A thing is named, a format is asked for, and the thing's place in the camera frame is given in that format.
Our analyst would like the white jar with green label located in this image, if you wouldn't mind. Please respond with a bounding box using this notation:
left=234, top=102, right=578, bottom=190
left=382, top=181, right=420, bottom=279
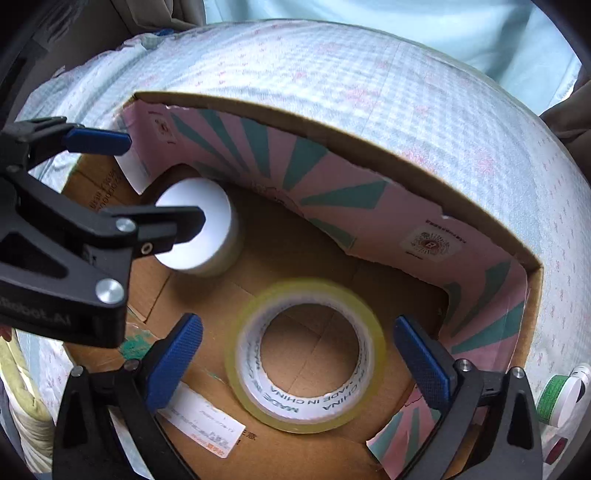
left=538, top=364, right=591, bottom=428

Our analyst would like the white jar with white lid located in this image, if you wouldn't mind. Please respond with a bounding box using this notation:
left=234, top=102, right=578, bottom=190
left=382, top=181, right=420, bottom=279
left=154, top=178, right=241, bottom=278

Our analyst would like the clear yellowish tape roll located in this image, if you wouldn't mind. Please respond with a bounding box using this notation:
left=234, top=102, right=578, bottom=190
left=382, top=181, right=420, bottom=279
left=224, top=278, right=387, bottom=435

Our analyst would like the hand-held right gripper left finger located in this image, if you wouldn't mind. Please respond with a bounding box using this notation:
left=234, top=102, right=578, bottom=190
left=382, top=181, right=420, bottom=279
left=52, top=313, right=204, bottom=480

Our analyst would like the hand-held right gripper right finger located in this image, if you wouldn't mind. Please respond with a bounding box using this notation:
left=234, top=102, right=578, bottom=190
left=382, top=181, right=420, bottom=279
left=392, top=315, right=544, bottom=480

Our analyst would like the brown curtain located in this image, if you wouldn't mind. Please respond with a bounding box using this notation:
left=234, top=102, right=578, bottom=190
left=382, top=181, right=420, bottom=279
left=106, top=0, right=208, bottom=42
left=538, top=69, right=591, bottom=144

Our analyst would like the light blue hanging cloth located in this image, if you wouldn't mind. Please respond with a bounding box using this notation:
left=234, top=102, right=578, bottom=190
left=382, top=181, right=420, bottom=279
left=203, top=0, right=583, bottom=116

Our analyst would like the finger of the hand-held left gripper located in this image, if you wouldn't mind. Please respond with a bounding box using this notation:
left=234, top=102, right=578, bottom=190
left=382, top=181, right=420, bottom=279
left=0, top=168, right=207, bottom=308
left=0, top=117, right=131, bottom=174

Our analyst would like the yellowish quilted cloth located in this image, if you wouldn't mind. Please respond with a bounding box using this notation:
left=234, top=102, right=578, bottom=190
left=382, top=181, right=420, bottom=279
left=0, top=330, right=56, bottom=444

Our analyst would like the small red object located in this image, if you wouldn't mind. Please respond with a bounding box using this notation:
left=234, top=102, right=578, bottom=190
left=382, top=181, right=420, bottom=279
left=545, top=436, right=571, bottom=467

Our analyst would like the patterned cardboard box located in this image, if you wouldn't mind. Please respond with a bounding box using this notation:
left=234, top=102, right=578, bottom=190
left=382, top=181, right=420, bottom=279
left=60, top=91, right=543, bottom=480

